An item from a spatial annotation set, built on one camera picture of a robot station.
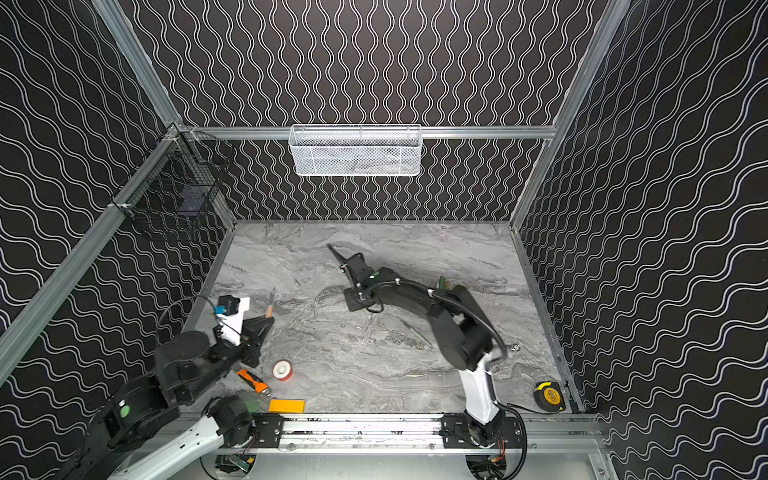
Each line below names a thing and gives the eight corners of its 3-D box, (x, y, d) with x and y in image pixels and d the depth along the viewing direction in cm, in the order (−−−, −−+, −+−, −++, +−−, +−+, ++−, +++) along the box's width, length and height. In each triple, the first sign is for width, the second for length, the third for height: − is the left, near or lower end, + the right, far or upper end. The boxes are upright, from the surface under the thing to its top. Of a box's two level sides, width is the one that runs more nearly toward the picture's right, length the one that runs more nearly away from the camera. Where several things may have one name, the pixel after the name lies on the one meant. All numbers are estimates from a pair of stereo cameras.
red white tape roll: (273, 381, 84) (270, 378, 82) (277, 363, 87) (274, 360, 85) (291, 381, 84) (289, 378, 82) (295, 363, 87) (292, 360, 85)
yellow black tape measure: (537, 412, 79) (542, 409, 77) (529, 384, 84) (533, 380, 81) (563, 412, 79) (569, 409, 76) (554, 384, 84) (559, 380, 81)
